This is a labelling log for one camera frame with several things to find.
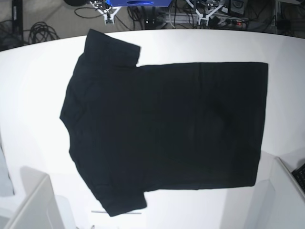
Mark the black T-shirt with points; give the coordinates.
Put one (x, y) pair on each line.
(179, 126)

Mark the blue box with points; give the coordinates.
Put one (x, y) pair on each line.
(156, 3)

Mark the white partition panel left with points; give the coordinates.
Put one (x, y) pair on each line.
(39, 209)

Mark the white partition panel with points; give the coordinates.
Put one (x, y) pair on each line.
(39, 209)
(278, 202)

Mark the white partition panel right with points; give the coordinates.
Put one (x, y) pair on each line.
(278, 202)

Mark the black keyboard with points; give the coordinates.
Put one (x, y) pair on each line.
(299, 175)

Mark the black stand post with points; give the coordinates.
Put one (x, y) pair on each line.
(17, 20)

